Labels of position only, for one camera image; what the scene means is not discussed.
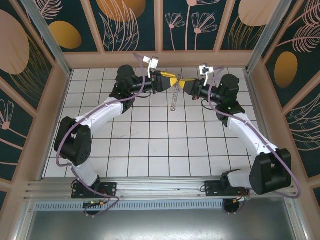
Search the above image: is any silver chain necklace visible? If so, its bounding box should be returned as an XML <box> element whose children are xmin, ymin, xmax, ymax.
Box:
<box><xmin>169</xmin><ymin>81</ymin><xmax>182</xmax><ymax>113</ymax></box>

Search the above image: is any grey metal sheet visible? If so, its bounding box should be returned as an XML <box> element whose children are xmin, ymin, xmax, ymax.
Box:
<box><xmin>14</xmin><ymin>209</ymin><xmax>309</xmax><ymax>240</ymax></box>

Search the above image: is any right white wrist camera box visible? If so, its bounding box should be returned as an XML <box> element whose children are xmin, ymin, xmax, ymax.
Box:
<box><xmin>198</xmin><ymin>64</ymin><xmax>216</xmax><ymax>87</ymax></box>

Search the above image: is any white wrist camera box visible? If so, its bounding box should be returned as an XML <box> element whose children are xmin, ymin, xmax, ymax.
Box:
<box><xmin>198</xmin><ymin>64</ymin><xmax>216</xmax><ymax>87</ymax></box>
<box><xmin>142</xmin><ymin>55</ymin><xmax>160</xmax><ymax>79</ymax></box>

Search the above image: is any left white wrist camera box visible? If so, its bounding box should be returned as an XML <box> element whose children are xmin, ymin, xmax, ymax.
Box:
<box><xmin>142</xmin><ymin>55</ymin><xmax>160</xmax><ymax>79</ymax></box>

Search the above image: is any aluminium side rail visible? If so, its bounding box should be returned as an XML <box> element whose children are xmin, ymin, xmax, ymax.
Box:
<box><xmin>243</xmin><ymin>68</ymin><xmax>285</xmax><ymax>178</ymax></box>

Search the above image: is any aluminium corner post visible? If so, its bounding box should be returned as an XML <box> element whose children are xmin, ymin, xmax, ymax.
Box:
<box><xmin>244</xmin><ymin>0</ymin><xmax>300</xmax><ymax>74</ymax></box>
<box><xmin>20</xmin><ymin>0</ymin><xmax>74</xmax><ymax>77</ymax></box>

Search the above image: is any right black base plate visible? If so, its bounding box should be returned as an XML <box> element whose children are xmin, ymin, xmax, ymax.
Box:
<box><xmin>204</xmin><ymin>179</ymin><xmax>251</xmax><ymax>199</ymax></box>

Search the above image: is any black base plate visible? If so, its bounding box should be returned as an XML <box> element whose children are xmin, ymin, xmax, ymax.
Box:
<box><xmin>71</xmin><ymin>181</ymin><xmax>118</xmax><ymax>200</ymax></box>
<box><xmin>204</xmin><ymin>179</ymin><xmax>251</xmax><ymax>199</ymax></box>

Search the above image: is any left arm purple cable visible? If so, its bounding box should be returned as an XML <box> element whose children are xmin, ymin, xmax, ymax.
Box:
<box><xmin>55</xmin><ymin>52</ymin><xmax>123</xmax><ymax>218</ymax></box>

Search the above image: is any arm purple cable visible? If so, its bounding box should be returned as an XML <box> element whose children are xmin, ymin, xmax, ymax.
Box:
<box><xmin>208</xmin><ymin>65</ymin><xmax>303</xmax><ymax>199</ymax></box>
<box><xmin>55</xmin><ymin>52</ymin><xmax>123</xmax><ymax>218</ymax></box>

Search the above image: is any aluminium mounting rail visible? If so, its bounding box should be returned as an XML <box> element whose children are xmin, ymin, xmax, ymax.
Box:
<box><xmin>23</xmin><ymin>176</ymin><xmax>298</xmax><ymax>201</ymax></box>

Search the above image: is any small electronics board with wires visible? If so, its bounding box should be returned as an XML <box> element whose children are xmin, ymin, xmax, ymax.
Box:
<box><xmin>83</xmin><ymin>200</ymin><xmax>106</xmax><ymax>209</ymax></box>
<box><xmin>232</xmin><ymin>195</ymin><xmax>252</xmax><ymax>204</ymax></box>

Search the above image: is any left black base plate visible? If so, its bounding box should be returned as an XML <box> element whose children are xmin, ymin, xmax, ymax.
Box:
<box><xmin>71</xmin><ymin>181</ymin><xmax>118</xmax><ymax>200</ymax></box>

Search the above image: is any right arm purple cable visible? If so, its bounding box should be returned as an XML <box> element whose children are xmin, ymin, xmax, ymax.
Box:
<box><xmin>208</xmin><ymin>65</ymin><xmax>303</xmax><ymax>199</ymax></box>

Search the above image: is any slotted grey cable duct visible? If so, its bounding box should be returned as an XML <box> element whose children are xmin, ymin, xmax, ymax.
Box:
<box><xmin>33</xmin><ymin>201</ymin><xmax>291</xmax><ymax>211</ymax></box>

